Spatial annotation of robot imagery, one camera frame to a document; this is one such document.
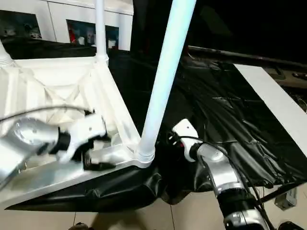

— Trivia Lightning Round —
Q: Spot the white plastic table top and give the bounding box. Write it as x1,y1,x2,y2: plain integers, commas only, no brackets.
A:
0,54,157,212

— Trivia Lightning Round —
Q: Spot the white plastic table leg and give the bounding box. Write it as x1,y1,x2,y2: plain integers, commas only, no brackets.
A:
135,0,198,169
94,0,110,65
0,38,13,68

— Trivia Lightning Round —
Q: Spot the black plastic mat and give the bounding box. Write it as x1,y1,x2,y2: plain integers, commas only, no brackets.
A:
0,38,307,213

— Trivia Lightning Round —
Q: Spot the clear plastic container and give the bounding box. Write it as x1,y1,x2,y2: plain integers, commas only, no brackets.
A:
86,31,96,46

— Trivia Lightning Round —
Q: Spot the white board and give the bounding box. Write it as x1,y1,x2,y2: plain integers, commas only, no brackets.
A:
233,63,307,145

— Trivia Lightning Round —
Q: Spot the black stand bar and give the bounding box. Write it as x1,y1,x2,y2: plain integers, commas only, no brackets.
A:
260,182,303,204

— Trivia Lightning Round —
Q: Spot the grey power supply box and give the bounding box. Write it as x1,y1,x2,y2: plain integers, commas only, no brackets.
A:
274,186,298,211

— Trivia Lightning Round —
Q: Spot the white cabinet with glass doors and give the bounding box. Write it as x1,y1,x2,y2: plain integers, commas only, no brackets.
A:
0,0,134,51

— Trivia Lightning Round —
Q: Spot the dark cabinet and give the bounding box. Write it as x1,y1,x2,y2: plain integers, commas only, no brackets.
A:
130,0,307,60

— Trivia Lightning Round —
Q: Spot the black right camera cable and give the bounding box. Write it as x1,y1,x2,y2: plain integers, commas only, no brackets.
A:
178,135,279,230

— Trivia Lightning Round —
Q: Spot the thin black floor cable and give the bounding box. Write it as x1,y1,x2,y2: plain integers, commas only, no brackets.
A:
249,184,276,204

